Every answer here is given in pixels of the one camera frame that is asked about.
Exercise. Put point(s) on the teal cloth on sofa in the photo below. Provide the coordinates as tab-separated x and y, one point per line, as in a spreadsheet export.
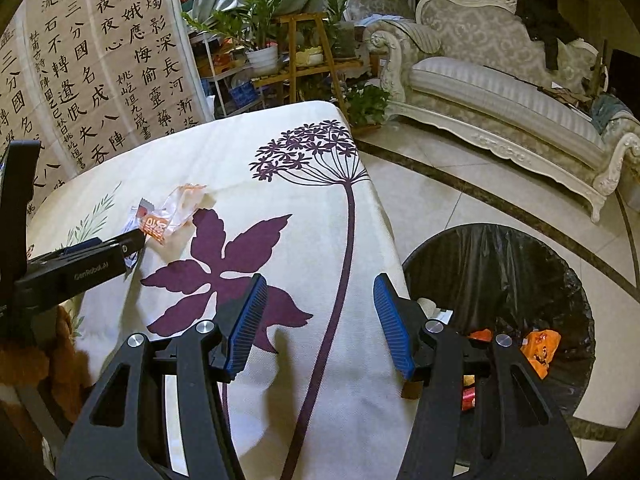
603	108

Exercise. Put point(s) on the small floor green plant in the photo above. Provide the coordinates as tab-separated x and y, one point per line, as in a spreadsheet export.
366	104

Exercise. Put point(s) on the orange clear plastic wrapper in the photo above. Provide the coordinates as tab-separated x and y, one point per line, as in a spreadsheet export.
177	209

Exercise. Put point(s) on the black garment on sofa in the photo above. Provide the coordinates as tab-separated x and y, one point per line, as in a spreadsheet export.
548	26

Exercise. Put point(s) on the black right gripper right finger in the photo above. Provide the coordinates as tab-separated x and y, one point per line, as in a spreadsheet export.
482	405

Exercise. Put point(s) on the white potted green plant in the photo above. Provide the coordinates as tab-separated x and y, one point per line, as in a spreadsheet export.
249	24

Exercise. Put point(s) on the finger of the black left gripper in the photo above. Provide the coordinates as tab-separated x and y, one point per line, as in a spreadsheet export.
118	245
66	251

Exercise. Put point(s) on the calligraphy folding screen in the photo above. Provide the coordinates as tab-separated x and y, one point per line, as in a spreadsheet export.
90	79

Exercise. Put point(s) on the ornate cream sofa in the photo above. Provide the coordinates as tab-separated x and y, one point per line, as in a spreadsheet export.
469	67

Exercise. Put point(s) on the metal storage shelf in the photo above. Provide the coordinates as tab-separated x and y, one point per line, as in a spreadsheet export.
226	75

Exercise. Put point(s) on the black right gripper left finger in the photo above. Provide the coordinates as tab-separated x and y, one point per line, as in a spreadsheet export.
121	431

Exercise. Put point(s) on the silver white snack wrapper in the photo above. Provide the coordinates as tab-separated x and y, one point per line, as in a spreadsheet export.
134	221

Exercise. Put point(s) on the orange wrapper in bin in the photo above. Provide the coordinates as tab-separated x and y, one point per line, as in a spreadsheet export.
539	348

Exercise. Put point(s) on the wooden plant stand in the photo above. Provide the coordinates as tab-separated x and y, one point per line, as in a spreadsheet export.
312	61

